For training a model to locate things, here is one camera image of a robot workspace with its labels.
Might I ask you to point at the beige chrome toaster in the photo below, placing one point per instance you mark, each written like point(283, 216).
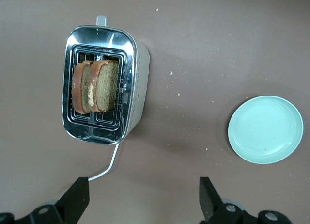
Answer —
point(139, 93)

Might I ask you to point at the mint green plate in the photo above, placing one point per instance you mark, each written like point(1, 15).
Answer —
point(265, 129)

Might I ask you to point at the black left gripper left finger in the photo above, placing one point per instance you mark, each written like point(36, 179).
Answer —
point(70, 202)

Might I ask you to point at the brown bread slice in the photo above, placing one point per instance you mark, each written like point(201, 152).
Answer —
point(106, 85)
point(78, 88)

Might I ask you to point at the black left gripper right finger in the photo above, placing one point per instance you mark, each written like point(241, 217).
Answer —
point(210, 204)

